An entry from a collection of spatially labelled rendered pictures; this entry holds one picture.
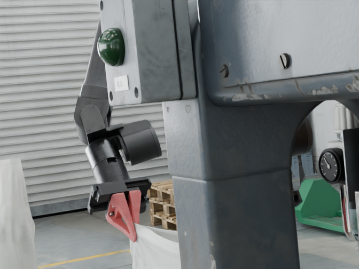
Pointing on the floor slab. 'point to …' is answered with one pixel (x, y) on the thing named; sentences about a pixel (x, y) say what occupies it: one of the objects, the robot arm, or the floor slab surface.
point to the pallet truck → (318, 203)
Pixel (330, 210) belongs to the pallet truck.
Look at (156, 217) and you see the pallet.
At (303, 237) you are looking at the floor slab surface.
